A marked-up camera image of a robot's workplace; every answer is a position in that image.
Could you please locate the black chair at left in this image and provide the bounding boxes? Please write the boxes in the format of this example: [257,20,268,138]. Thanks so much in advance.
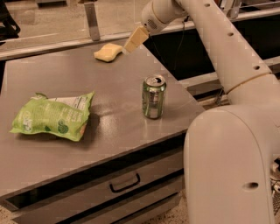
[0,0,21,41]

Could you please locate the grey drawer cabinet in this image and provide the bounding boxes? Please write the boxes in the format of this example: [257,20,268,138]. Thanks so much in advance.
[0,130,187,224]

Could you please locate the green rice chip bag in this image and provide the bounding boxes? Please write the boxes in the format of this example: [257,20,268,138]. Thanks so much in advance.
[10,92,95,142]

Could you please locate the metal bracket left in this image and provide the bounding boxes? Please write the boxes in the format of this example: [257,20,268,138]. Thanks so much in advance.
[84,2,101,41]

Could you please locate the black drawer handle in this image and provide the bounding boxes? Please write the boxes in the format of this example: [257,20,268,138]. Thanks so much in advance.
[109,173,141,193]

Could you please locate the yellow sponge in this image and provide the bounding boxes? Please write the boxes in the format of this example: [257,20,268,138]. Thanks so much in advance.
[94,43,123,62]

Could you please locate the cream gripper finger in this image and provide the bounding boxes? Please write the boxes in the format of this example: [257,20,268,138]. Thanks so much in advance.
[122,26,149,53]

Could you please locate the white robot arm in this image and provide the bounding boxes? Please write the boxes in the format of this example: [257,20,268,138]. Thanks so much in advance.
[124,0,280,224]

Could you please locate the green soda can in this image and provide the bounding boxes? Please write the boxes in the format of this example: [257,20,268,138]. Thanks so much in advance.
[142,74,166,119]

